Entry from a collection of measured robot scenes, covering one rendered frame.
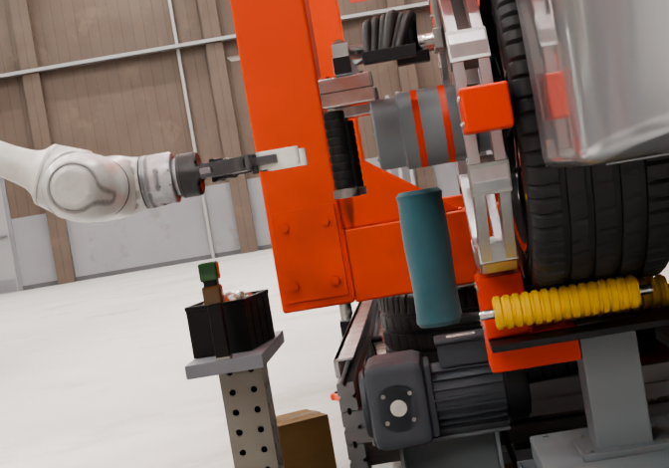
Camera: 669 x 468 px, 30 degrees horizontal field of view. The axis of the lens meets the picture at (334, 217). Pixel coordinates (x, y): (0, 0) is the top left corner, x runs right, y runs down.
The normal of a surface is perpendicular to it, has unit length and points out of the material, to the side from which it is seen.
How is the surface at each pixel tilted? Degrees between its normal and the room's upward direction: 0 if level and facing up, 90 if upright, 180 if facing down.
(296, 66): 90
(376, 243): 90
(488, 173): 90
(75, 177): 94
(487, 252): 135
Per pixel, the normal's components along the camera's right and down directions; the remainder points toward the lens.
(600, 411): -0.06, 0.03
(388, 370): -0.12, -0.35
